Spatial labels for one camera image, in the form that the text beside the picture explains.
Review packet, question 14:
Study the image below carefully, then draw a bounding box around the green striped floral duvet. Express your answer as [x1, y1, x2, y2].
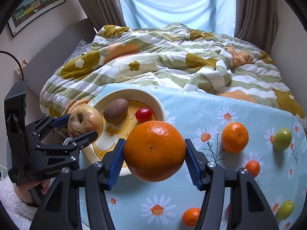
[40, 23, 306, 127]

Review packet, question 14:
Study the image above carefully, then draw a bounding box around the light blue sheer curtain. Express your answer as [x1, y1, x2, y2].
[120, 0, 236, 36]

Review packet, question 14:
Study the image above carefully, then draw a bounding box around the large orange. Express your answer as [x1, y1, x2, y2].
[123, 121, 186, 182]

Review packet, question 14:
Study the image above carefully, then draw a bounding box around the brown kiwi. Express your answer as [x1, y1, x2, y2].
[104, 98, 129, 125]

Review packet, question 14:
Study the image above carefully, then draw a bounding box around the framed harbour picture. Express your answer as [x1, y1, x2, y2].
[8, 0, 66, 37]

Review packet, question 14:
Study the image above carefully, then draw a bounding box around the grey headboard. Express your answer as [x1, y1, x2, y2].
[23, 19, 96, 96]

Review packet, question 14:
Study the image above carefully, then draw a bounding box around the left hand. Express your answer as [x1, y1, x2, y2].
[13, 178, 51, 205]

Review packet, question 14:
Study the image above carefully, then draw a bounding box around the green plum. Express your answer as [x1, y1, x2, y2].
[276, 200, 295, 220]
[274, 128, 292, 151]

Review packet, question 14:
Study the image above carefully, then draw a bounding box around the wrinkled old apple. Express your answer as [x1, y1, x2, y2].
[67, 104, 104, 139]

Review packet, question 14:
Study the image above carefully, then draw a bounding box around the small mandarin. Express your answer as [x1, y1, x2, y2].
[245, 160, 261, 178]

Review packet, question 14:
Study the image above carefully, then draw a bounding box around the brown curtain right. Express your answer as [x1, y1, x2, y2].
[234, 0, 276, 53]

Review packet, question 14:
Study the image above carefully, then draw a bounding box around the brown curtain left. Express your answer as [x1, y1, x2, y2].
[78, 0, 126, 31]

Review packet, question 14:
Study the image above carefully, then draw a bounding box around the brown curtain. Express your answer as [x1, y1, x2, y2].
[78, 0, 126, 31]
[234, 0, 276, 53]

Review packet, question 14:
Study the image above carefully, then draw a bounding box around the cream duck pattern bowl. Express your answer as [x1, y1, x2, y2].
[80, 88, 167, 167]

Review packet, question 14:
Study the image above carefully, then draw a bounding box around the red cherry tomato large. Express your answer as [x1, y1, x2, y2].
[135, 108, 153, 123]

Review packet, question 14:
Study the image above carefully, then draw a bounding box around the orange mandarin right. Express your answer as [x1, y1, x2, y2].
[221, 122, 249, 154]

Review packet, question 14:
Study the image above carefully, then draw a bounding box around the white wall socket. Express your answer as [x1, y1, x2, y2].
[15, 59, 28, 76]

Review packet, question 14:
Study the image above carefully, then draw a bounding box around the blue daisy tablecloth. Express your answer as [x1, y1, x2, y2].
[102, 84, 306, 229]

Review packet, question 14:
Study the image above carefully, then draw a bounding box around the black cable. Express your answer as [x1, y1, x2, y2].
[0, 49, 25, 82]

